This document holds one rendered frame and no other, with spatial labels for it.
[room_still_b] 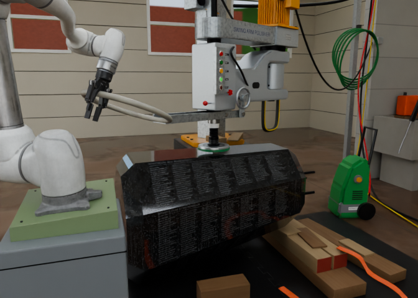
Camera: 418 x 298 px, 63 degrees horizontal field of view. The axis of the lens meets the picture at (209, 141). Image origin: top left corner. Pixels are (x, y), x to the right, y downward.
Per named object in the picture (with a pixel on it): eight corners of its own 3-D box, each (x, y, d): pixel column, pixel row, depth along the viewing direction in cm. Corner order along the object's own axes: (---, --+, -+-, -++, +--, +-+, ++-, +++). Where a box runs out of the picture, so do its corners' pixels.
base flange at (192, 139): (180, 139, 340) (180, 134, 339) (225, 135, 356) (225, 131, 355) (194, 147, 294) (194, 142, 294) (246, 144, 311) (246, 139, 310)
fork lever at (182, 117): (226, 115, 253) (226, 108, 252) (246, 117, 239) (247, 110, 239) (149, 122, 204) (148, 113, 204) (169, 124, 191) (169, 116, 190)
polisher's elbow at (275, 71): (254, 88, 272) (254, 63, 268) (267, 88, 286) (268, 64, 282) (274, 89, 259) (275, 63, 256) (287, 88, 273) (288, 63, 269)
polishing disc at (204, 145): (230, 149, 223) (230, 147, 223) (198, 150, 222) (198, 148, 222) (227, 144, 244) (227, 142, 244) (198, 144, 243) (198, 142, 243)
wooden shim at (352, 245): (338, 242, 263) (338, 240, 263) (348, 239, 267) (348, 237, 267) (364, 257, 241) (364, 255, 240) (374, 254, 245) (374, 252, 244)
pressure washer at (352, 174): (356, 206, 360) (363, 125, 344) (375, 220, 325) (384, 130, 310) (324, 208, 357) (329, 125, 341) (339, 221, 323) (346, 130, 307)
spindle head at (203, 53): (227, 109, 255) (227, 48, 247) (250, 111, 240) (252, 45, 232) (191, 112, 230) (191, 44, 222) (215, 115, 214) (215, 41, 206)
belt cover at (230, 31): (271, 53, 288) (272, 33, 285) (298, 51, 270) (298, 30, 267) (186, 46, 221) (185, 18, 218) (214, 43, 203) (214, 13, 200)
